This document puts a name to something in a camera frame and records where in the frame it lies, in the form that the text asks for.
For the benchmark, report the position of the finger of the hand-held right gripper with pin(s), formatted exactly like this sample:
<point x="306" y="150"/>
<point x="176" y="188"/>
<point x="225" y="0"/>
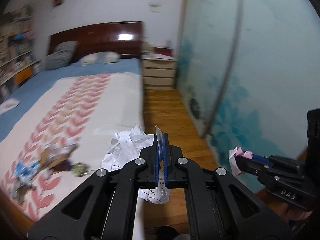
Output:
<point x="261" y="159"/>
<point x="250" y="166"/>

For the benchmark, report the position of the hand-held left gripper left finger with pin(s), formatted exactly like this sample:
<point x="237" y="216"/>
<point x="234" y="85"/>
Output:
<point x="157" y="160"/>

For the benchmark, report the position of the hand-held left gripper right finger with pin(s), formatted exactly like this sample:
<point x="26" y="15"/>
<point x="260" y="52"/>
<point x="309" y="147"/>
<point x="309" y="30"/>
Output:
<point x="165" y="160"/>

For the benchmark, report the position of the pink white paper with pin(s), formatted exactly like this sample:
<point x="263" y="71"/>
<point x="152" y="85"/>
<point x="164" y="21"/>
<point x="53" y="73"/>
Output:
<point x="233" y="160"/>

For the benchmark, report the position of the white printed wrapper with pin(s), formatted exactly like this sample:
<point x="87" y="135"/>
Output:
<point x="120" y="150"/>

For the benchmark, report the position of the person's right hand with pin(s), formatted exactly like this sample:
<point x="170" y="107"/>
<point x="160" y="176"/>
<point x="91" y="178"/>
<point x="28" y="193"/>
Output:
<point x="296" y="213"/>

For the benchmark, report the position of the green crumpled wrapper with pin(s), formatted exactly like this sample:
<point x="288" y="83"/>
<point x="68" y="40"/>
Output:
<point x="80" y="169"/>

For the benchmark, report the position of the white red patterned blanket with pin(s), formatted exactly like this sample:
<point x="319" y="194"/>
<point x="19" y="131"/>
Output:
<point x="100" y="100"/>

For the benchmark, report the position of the beige nightstand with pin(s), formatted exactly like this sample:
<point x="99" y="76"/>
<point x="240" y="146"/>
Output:
<point x="157" y="72"/>

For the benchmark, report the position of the blue floral wardrobe door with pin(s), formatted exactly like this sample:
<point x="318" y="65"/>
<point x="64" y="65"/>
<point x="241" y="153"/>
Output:
<point x="207" y="55"/>
<point x="275" y="67"/>

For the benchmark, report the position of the pile of mixed scraps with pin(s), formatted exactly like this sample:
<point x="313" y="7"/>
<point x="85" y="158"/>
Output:
<point x="50" y="160"/>

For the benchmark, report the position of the bed with blue sheet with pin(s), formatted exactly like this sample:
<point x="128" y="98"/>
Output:
<point x="100" y="68"/>

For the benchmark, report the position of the red book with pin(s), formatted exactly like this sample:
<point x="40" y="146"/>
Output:
<point x="162" y="51"/>

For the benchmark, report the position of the white pillow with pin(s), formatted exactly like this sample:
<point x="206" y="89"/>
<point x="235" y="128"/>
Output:
<point x="100" y="58"/>

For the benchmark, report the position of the dark wooden headboard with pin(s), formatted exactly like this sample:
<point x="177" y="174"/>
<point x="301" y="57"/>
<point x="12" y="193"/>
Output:
<point x="100" y="37"/>

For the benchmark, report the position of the grey striped pillow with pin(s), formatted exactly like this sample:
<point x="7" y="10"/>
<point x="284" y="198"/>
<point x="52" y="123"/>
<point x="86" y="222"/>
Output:
<point x="60" y="55"/>

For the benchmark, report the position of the white paper sheet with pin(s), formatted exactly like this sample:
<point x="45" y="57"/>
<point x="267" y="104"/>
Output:
<point x="8" y="106"/>

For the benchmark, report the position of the bookshelf with books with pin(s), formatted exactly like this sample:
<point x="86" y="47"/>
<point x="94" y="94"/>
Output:
<point x="17" y="47"/>

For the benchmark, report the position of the white wall switch box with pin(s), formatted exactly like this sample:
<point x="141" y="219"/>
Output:
<point x="154" y="7"/>

